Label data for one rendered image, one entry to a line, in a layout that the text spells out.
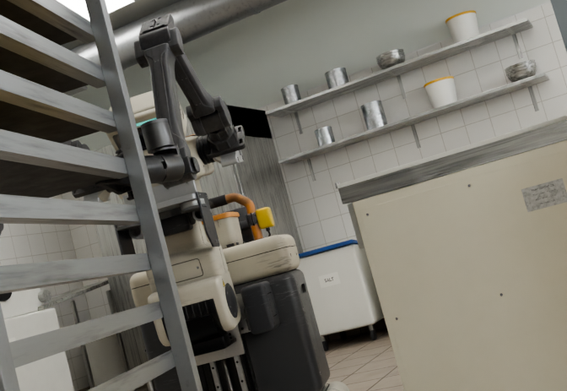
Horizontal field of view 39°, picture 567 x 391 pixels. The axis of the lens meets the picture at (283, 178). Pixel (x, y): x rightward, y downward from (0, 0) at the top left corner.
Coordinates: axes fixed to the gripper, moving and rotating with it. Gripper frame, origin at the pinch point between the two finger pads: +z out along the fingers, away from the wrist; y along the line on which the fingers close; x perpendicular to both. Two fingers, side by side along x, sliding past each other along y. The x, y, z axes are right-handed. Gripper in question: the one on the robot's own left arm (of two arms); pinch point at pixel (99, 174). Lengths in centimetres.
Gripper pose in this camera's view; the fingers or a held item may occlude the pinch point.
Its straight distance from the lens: 152.3
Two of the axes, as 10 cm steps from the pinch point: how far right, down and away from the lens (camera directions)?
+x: 7.3, -2.7, -6.2
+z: -6.3, 0.8, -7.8
